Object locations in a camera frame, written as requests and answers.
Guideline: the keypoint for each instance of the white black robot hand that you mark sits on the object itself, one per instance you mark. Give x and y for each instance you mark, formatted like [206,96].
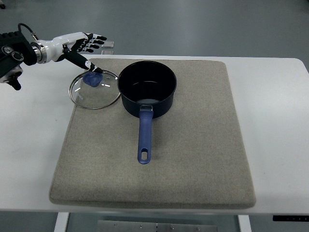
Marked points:
[69,47]

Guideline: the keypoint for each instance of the glass pot lid blue knob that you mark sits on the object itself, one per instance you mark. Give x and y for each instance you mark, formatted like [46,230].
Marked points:
[92,90]

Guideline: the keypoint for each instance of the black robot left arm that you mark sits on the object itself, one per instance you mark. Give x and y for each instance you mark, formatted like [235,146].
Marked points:
[15,49]

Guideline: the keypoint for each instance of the clear floor plate lower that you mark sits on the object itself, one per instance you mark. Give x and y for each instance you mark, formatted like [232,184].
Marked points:
[107,52]

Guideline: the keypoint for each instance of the clear floor plate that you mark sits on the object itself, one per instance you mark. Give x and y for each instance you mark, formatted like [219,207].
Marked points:
[107,52]
[108,44]

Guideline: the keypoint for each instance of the clear floor plate upper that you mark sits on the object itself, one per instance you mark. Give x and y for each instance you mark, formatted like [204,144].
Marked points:
[108,44]

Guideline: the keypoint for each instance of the dark blue saucepan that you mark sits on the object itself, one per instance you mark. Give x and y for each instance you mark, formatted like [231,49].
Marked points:
[147,89]

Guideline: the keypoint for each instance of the white table leg left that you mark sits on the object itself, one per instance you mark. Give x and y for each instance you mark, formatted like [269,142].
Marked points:
[61,222]

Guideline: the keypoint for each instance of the white table leg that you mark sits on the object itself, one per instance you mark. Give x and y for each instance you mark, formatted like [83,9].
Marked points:
[61,222]
[244,223]

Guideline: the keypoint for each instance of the beige fabric mat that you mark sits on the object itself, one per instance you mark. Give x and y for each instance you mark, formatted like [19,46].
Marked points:
[198,156]

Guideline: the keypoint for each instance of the white table leg right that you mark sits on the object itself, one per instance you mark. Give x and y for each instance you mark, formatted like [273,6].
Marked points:
[244,223]

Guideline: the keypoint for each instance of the black table control panel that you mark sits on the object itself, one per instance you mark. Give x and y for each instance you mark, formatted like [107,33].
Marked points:
[291,218]

